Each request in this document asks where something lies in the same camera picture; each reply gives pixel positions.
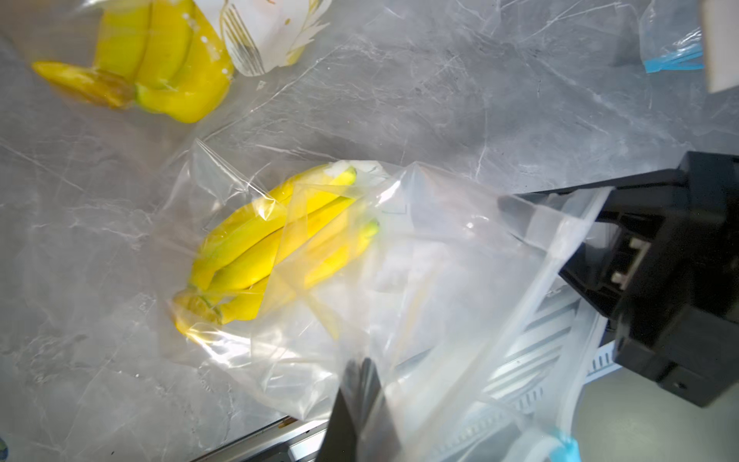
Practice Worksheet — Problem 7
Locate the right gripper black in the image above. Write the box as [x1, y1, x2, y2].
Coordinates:
[498, 151, 738, 407]

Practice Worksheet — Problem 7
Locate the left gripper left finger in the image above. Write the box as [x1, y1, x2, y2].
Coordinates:
[316, 369, 363, 462]

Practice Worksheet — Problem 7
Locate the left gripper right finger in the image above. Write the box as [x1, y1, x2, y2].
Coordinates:
[357, 358, 401, 462]

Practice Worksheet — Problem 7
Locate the yellow banana bunch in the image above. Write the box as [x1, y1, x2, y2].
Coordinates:
[32, 1, 235, 123]
[172, 161, 379, 338]

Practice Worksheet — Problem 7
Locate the zip-top bag with label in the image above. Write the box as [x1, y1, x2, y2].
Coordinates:
[1, 1, 331, 124]

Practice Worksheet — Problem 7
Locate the zip-top bag blue zipper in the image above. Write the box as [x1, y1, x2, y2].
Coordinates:
[639, 0, 704, 74]

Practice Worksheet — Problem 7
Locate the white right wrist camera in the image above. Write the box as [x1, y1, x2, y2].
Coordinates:
[699, 0, 738, 94]

